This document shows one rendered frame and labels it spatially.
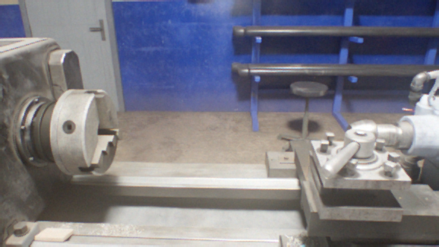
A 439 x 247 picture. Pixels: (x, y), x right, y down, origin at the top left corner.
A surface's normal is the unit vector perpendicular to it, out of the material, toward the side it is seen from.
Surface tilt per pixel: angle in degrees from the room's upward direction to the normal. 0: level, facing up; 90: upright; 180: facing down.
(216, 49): 90
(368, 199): 0
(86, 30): 90
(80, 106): 32
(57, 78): 90
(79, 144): 80
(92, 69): 90
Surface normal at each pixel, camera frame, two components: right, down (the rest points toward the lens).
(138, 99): -0.05, 0.39
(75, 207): -0.01, -0.92
